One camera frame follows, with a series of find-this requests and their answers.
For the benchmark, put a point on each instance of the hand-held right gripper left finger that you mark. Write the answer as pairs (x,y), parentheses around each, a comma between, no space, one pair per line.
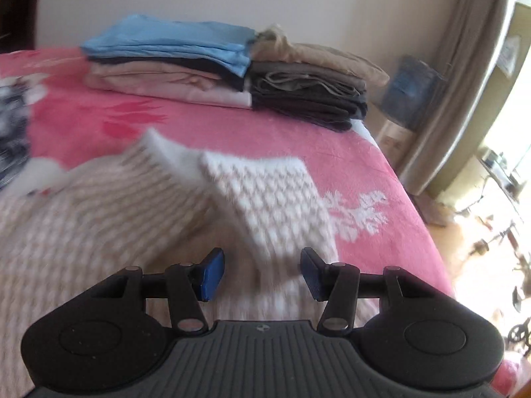
(213,275)

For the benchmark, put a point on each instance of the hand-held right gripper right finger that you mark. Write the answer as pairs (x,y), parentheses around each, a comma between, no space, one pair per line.
(313,275)

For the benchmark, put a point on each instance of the beige houndstooth knit cardigan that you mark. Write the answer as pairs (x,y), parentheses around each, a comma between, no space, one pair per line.
(124,215)

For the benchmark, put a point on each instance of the pink floral blanket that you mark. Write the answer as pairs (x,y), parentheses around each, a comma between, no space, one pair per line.
(290,141)

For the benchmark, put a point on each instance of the dark folded pants stack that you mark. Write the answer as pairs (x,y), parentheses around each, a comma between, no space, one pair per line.
(307,99)

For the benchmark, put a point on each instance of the pale pink folded garments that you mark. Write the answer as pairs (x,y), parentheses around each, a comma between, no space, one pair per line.
(157,81)

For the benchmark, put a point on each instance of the black folded garment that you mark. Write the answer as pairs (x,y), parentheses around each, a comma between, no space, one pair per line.
(207,66)

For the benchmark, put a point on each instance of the blue water bottle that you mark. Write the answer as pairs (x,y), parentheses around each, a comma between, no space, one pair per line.
(412,89)

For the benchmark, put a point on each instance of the black bicycle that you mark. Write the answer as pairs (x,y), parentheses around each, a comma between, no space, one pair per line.
(518,333)

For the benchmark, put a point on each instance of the tan folded garment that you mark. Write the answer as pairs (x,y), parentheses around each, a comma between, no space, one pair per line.
(319,56)

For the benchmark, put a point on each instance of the blue folded garment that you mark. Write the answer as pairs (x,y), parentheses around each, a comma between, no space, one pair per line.
(166,39)

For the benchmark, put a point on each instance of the dark plaid shirt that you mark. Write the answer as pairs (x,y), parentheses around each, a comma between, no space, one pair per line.
(12,141)

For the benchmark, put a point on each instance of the beige curtain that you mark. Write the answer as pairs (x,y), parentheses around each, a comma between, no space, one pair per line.
(460,83)

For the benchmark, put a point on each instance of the white plastic bag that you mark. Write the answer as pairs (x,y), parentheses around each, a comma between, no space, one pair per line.
(509,56)

